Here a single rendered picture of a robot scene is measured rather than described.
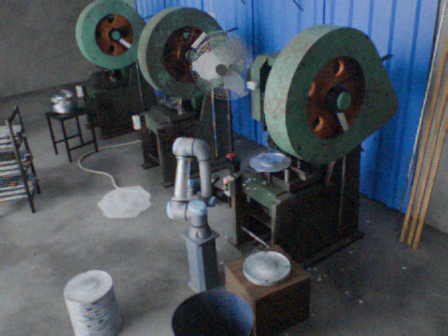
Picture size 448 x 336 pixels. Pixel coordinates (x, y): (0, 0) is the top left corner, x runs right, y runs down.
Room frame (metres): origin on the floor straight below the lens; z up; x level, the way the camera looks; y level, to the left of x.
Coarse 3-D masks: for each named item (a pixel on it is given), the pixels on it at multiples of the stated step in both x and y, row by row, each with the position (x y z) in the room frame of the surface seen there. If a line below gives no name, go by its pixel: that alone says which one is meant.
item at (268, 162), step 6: (264, 156) 2.85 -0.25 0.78; (270, 156) 2.84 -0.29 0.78; (276, 156) 2.84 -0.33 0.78; (282, 156) 2.83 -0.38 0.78; (252, 162) 2.76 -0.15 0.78; (258, 162) 2.75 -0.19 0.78; (264, 162) 2.74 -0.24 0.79; (270, 162) 2.73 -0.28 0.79; (276, 162) 2.73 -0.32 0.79; (282, 162) 2.73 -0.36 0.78; (288, 162) 2.73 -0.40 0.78; (258, 168) 2.66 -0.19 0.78; (264, 168) 2.65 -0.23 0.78; (270, 168) 2.65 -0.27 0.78; (276, 168) 2.65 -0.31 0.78
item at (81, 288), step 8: (88, 272) 2.18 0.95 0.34; (96, 272) 2.18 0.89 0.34; (104, 272) 2.17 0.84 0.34; (72, 280) 2.11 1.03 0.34; (80, 280) 2.10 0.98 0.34; (88, 280) 2.09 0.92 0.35; (96, 280) 2.10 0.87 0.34; (104, 280) 2.10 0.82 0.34; (64, 288) 2.03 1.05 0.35; (72, 288) 2.03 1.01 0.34; (80, 288) 2.02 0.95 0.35; (88, 288) 2.02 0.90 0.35; (96, 288) 2.02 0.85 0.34; (104, 288) 2.02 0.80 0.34; (72, 296) 1.96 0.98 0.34; (80, 296) 1.96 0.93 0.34; (88, 296) 1.96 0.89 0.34; (96, 296) 1.95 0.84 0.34
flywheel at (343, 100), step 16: (352, 64) 2.60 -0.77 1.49; (320, 80) 2.44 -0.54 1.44; (336, 80) 2.52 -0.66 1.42; (352, 80) 2.60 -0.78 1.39; (320, 96) 2.43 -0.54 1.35; (336, 96) 2.36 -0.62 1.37; (352, 96) 2.61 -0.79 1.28; (320, 112) 2.45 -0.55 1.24; (336, 112) 2.37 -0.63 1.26; (352, 112) 2.61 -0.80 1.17; (320, 128) 2.46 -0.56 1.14; (336, 128) 2.53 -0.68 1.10
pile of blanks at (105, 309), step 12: (96, 300) 1.93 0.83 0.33; (108, 300) 1.98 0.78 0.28; (72, 312) 1.93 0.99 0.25; (84, 312) 1.90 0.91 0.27; (96, 312) 1.92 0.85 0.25; (108, 312) 1.97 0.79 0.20; (72, 324) 1.95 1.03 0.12; (84, 324) 1.90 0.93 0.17; (96, 324) 1.91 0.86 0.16; (108, 324) 1.95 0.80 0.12; (120, 324) 2.05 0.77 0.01
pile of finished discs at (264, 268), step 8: (256, 256) 2.21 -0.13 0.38; (264, 256) 2.21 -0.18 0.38; (272, 256) 2.21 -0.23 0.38; (280, 256) 2.20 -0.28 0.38; (248, 264) 2.14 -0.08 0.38; (256, 264) 2.13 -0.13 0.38; (264, 264) 2.12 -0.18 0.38; (272, 264) 2.12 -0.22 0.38; (280, 264) 2.12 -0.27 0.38; (288, 264) 2.12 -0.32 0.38; (248, 272) 2.06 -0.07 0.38; (256, 272) 2.06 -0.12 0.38; (264, 272) 2.05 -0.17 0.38; (272, 272) 2.05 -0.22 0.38; (280, 272) 2.05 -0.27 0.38; (288, 272) 2.04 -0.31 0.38; (256, 280) 1.99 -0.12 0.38; (264, 280) 1.98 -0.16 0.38; (272, 280) 1.98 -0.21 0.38; (280, 280) 1.99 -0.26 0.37
